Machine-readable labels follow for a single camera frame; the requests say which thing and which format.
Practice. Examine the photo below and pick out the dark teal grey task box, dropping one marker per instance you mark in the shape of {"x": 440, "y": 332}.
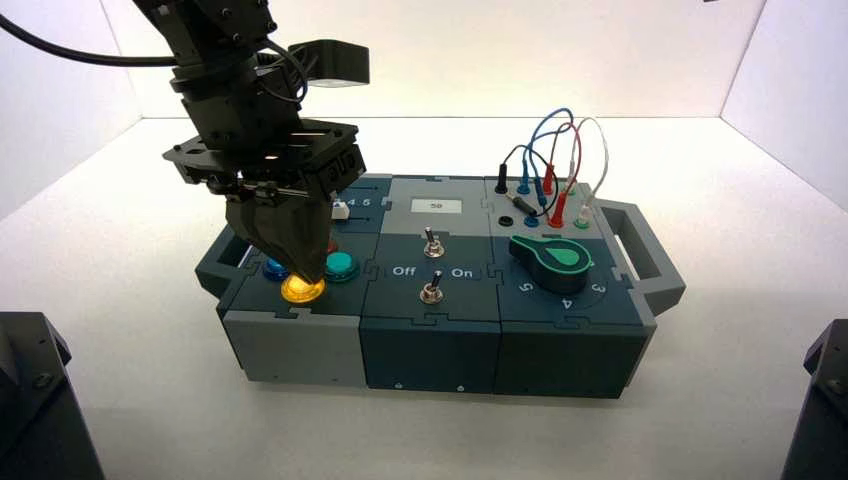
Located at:
{"x": 430, "y": 351}

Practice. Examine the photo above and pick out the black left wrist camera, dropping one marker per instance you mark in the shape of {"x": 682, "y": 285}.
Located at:
{"x": 338, "y": 60}

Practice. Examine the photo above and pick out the small white display screen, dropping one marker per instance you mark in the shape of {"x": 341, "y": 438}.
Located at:
{"x": 436, "y": 206}

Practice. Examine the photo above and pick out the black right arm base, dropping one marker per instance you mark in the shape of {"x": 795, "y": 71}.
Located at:
{"x": 821, "y": 417}

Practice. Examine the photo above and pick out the black green rotary knob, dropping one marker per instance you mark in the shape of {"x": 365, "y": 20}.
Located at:
{"x": 555, "y": 268}

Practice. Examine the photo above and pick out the yellow push button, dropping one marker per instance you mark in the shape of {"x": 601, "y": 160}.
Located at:
{"x": 301, "y": 293}

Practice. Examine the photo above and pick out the white slider knob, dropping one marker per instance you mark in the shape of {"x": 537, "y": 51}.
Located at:
{"x": 340, "y": 212}

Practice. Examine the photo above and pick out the metal toggle switch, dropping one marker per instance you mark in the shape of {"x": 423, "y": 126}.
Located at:
{"x": 434, "y": 248}
{"x": 432, "y": 295}

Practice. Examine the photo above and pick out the blue push button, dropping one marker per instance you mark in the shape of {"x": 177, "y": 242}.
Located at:
{"x": 273, "y": 270}

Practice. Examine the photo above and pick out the teal push button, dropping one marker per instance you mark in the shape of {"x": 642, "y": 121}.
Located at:
{"x": 343, "y": 266}

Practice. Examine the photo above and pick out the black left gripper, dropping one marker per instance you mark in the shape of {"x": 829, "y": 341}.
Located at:
{"x": 285, "y": 162}

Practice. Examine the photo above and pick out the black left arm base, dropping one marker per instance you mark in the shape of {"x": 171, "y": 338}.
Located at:
{"x": 40, "y": 411}

